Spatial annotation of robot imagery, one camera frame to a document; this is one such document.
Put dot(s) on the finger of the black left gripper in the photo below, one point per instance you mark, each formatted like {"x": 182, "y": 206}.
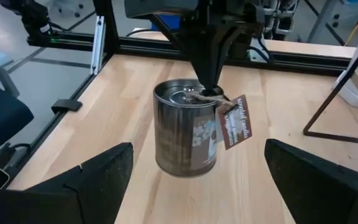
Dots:
{"x": 205, "y": 53}
{"x": 230, "y": 40}

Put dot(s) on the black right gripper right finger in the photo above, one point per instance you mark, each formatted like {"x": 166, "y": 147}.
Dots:
{"x": 315, "y": 193}

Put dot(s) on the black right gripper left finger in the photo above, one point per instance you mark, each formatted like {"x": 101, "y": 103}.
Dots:
{"x": 104, "y": 186}

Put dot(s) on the brown scented candle tag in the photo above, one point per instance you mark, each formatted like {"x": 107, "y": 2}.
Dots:
{"x": 236, "y": 124}

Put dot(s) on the silver candle tin floral label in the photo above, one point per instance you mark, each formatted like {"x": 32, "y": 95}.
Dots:
{"x": 179, "y": 140}

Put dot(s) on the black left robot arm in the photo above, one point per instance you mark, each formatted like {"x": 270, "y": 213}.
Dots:
{"x": 36, "y": 18}

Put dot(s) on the wooden shelf riser black frame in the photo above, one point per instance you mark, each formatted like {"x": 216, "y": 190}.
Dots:
{"x": 337, "y": 137}

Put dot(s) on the black aluminium table frame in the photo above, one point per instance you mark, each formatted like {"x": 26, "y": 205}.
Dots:
{"x": 306, "y": 60}

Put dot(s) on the black frame clip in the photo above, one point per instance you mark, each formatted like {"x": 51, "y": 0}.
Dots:
{"x": 67, "y": 105}

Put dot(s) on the silver aluminium bracket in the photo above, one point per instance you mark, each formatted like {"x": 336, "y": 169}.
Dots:
{"x": 97, "y": 46}

